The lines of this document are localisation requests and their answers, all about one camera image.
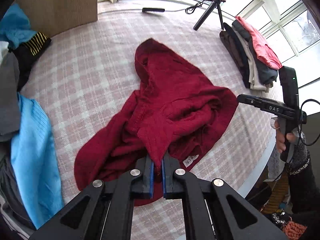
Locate dark folded garment stack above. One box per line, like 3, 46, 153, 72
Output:
219, 20, 278, 93

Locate black garment yellow stripes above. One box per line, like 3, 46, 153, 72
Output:
13, 32, 52, 92

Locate large wooden board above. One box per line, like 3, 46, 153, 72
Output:
15, 0, 98, 37

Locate black patterned sleeve forearm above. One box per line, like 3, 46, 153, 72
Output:
265, 132, 320, 215

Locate red knit sweater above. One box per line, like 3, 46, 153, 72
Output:
74, 38, 238, 201

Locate dark grey garment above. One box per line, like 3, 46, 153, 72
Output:
1, 53, 21, 142

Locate person right hand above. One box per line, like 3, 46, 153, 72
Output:
274, 120, 297, 153

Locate black inline cable remote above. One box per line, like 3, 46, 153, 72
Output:
142, 8, 165, 13

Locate pink folded garment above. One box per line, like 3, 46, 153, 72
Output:
235, 16, 282, 70

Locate beige folded garment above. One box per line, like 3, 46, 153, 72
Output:
232, 28, 273, 93

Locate pink plaid table cloth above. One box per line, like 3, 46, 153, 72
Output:
19, 0, 276, 240

